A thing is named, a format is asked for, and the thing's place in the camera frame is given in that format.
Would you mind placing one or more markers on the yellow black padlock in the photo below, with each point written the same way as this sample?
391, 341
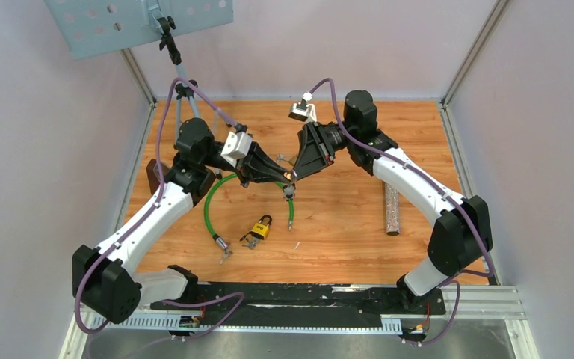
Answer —
260, 230

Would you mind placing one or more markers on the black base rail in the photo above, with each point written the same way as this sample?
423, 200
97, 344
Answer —
327, 309

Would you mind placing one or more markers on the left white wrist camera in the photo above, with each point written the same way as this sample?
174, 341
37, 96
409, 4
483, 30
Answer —
236, 146

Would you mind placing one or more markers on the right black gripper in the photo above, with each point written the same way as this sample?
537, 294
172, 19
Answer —
314, 151

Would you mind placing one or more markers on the large brass padlock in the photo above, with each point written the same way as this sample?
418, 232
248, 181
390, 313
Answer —
286, 162

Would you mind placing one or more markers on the green cable lock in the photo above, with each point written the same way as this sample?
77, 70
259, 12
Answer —
208, 212

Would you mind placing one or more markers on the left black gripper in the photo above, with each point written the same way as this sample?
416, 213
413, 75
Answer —
255, 162

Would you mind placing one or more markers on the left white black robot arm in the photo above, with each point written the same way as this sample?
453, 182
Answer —
104, 277

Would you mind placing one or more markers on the keys of yellow padlock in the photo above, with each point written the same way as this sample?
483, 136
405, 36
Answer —
251, 240

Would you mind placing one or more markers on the blue music stand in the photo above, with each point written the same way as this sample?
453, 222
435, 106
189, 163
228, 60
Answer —
93, 28

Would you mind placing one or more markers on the small brass padlock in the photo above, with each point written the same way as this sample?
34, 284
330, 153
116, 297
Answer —
290, 188

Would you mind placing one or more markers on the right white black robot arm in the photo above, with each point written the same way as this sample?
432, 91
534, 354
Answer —
461, 231

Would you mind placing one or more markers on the glittery silver microphone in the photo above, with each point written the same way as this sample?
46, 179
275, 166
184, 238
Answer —
391, 211

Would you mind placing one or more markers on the keys of cable lock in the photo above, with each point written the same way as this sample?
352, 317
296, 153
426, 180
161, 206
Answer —
227, 252

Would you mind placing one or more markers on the brown wooden metronome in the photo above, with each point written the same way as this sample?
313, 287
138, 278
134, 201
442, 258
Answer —
153, 176

